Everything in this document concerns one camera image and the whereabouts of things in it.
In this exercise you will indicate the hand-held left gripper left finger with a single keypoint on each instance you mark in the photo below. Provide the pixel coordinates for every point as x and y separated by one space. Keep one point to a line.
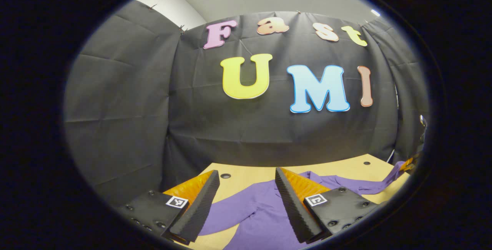
201 207

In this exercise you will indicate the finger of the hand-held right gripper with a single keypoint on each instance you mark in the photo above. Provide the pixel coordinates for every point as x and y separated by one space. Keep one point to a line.
408 163

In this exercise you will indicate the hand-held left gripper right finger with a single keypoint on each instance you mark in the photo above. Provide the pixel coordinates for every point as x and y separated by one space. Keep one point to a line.
294 211

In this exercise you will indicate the purple knit cardigan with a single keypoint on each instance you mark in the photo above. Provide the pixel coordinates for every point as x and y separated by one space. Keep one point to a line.
261 211

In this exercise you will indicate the black backdrop cloth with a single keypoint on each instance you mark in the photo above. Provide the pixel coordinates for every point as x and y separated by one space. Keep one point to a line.
238 134

